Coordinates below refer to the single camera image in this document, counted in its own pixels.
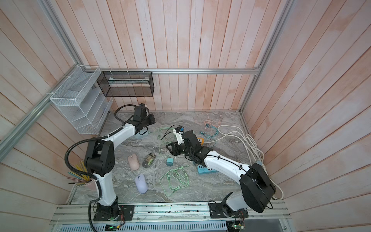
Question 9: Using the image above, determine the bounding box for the camouflage green device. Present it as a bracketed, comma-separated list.
[142, 153, 156, 168]

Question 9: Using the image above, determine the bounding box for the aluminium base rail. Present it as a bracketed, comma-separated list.
[50, 200, 291, 225]

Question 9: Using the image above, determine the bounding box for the white wire mesh shelf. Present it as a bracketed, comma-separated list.
[50, 65, 113, 135]

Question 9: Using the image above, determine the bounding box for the blue power strip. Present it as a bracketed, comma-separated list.
[197, 165, 218, 175]

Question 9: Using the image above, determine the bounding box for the white power cord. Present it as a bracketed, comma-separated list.
[202, 124, 285, 200]

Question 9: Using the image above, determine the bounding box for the teal charging cable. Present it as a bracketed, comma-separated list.
[198, 123, 220, 140]

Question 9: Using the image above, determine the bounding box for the pink charging cable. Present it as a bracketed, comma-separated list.
[195, 112, 224, 128]

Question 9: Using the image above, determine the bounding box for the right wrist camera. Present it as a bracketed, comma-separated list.
[173, 126, 184, 145]

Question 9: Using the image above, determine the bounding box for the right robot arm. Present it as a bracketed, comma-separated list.
[166, 126, 276, 217]

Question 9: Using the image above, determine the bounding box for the pink mouse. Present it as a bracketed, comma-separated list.
[128, 154, 140, 171]

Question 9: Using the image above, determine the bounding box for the lavender wireless mouse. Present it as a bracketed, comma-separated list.
[134, 174, 148, 194]

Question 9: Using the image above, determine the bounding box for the black mesh basket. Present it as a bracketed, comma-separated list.
[97, 71, 155, 97]

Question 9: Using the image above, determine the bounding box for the pink pencil cup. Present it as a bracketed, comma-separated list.
[68, 161, 96, 190]

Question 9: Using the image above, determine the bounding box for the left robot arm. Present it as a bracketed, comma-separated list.
[64, 103, 156, 223]

